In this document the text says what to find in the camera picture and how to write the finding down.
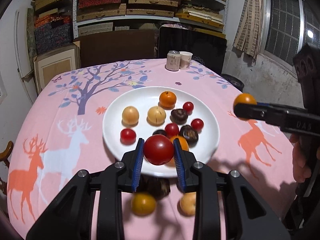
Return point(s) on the pale yellow round fruit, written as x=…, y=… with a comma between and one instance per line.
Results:
x=156, y=116

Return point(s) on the red cherry tomato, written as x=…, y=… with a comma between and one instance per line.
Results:
x=197, y=124
x=127, y=136
x=188, y=107
x=172, y=130
x=158, y=149

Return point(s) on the beige hanging curtain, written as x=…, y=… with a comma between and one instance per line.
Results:
x=247, y=38

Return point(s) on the small mandarin orange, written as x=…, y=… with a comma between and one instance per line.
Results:
x=167, y=99

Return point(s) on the framed cardboard panel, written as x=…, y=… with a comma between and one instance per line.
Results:
x=56, y=62

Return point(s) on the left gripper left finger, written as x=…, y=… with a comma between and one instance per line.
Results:
x=70, y=213

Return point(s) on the black stool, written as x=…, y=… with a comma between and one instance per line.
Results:
x=234, y=81

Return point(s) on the dark water chestnut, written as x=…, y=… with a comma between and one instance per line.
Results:
x=189, y=134
x=159, y=188
x=179, y=116

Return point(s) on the white metal shelf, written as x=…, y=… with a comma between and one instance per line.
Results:
x=203, y=14

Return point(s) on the person's right hand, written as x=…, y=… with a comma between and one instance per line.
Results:
x=300, y=170

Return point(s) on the orange yellow plum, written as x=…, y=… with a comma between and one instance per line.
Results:
x=244, y=98

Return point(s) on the wooden chair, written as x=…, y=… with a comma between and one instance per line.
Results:
x=4, y=158

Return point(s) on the large orange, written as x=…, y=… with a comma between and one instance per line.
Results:
x=184, y=145

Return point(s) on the pale orange round fruit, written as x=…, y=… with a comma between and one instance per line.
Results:
x=187, y=204

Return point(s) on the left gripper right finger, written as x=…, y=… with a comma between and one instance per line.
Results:
x=247, y=215

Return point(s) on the dark brown chair back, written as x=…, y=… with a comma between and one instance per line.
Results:
x=116, y=46

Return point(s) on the black chair back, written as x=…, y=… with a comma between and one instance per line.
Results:
x=208, y=50

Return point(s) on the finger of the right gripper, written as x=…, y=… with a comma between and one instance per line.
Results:
x=263, y=108
x=282, y=120

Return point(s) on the pink deer tablecloth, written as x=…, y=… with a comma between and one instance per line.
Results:
x=63, y=133

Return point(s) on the olive yellow plum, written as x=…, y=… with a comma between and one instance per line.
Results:
x=143, y=204

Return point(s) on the dark purple plum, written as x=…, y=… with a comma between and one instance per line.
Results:
x=160, y=132

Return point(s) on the yellow round pear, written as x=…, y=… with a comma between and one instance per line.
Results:
x=130, y=116

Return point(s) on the right window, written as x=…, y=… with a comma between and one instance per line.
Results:
x=288, y=25

